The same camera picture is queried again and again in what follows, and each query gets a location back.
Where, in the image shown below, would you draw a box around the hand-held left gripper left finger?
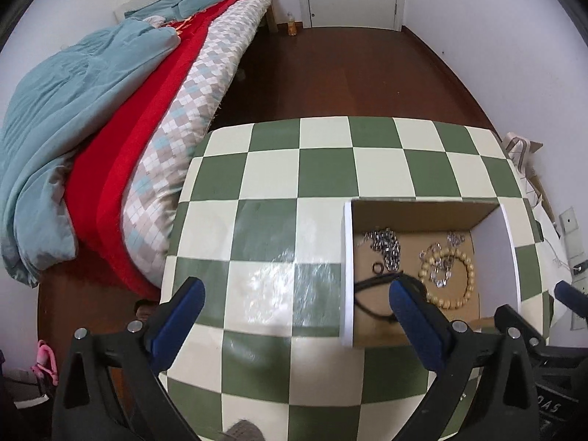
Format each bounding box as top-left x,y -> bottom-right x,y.
53,277 -> 206,441

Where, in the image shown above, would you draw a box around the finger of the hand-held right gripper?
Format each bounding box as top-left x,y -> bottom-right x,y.
553,280 -> 588,319
494,303 -> 549,352

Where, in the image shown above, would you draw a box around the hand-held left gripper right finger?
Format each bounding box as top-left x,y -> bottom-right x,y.
381,277 -> 544,441

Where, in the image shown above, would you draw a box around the silver necklace with pendants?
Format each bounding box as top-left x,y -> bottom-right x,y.
420,250 -> 456,288

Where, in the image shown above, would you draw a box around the black wristband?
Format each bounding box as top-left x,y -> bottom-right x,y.
354,271 -> 416,325

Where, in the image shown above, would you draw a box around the wooden bead bracelet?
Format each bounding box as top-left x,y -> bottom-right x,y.
418,245 -> 477,310

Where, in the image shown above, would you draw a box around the white cardboard box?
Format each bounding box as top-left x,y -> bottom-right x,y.
342,197 -> 523,348

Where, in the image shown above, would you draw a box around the thick silver chain bracelet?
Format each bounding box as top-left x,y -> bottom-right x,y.
364,227 -> 404,272

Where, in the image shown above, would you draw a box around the dark fuzzy cloth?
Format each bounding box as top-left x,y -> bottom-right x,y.
219,419 -> 266,441

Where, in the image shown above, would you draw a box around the pink slippers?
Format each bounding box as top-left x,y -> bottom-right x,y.
31,339 -> 60,387

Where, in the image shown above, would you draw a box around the beige quilted tote bag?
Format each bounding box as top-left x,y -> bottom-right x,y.
500,132 -> 544,175

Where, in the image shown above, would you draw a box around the green checkered tablecloth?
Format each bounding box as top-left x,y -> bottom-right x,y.
158,116 -> 560,441

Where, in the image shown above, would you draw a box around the bed with red blanket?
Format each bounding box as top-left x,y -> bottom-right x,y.
61,0 -> 263,300

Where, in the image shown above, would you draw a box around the diamond pattern mattress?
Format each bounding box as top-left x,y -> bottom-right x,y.
121,0 -> 273,286

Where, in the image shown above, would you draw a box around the teal duvet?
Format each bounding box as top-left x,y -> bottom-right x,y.
0,17 -> 181,288

